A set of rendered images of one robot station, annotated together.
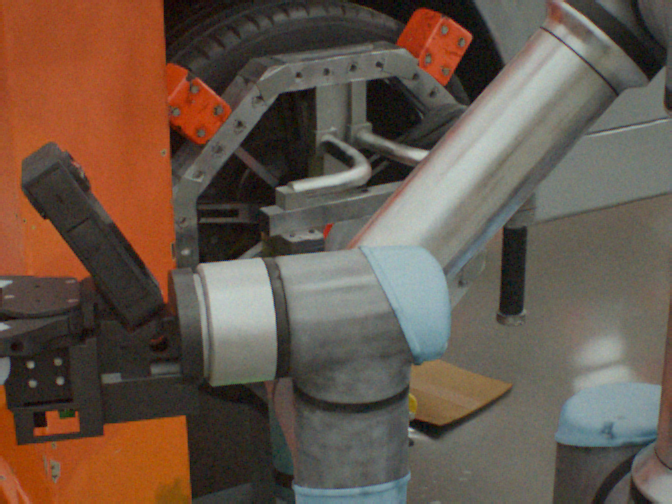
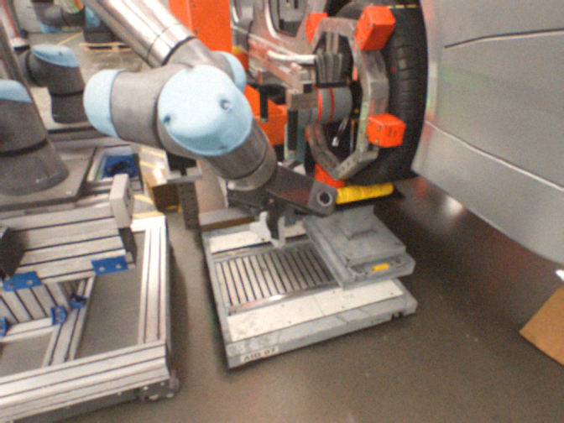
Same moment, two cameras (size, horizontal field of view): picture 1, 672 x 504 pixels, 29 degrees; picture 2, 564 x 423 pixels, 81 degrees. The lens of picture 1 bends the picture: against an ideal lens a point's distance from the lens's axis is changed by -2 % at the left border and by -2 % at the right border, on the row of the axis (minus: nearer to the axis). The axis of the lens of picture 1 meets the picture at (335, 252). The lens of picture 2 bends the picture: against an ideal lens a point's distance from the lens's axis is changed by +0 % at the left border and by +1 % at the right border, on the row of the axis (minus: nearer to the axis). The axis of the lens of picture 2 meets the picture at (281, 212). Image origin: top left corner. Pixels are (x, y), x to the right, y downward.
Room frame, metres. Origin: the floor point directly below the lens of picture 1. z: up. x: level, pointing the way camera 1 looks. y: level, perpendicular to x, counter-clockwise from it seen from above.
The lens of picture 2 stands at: (1.88, -1.27, 1.20)
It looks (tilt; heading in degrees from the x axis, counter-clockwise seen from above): 34 degrees down; 101
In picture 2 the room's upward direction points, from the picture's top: straight up
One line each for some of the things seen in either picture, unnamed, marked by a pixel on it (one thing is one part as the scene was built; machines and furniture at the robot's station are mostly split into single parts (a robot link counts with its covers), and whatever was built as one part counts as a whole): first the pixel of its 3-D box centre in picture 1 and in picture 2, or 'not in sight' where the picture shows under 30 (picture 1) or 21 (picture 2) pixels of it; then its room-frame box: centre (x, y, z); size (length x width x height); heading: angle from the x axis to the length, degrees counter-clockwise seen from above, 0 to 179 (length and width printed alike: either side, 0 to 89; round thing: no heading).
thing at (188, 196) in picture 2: not in sight; (187, 195); (1.03, 0.25, 0.21); 0.10 x 0.10 x 0.42; 29
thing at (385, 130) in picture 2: not in sight; (383, 130); (2.00, -0.27, 0.85); 0.09 x 0.08 x 0.07; 119
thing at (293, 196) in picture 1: (309, 143); (297, 47); (1.69, 0.03, 1.03); 0.19 x 0.18 x 0.11; 29
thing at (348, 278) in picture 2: not in sight; (353, 242); (1.99, 0.09, 0.13); 0.50 x 0.36 x 0.10; 119
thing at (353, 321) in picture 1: (353, 314); not in sight; (0.74, -0.01, 1.21); 0.11 x 0.08 x 0.09; 103
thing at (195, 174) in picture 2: not in sight; (181, 161); (1.05, 0.23, 0.44); 0.43 x 0.17 x 0.03; 119
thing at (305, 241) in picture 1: (292, 244); (270, 75); (1.58, 0.06, 0.93); 0.09 x 0.05 x 0.05; 29
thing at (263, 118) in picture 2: not in sight; (263, 101); (1.55, 0.04, 0.83); 0.04 x 0.04 x 0.16
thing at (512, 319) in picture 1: (513, 271); (292, 130); (1.72, -0.26, 0.83); 0.04 x 0.04 x 0.16
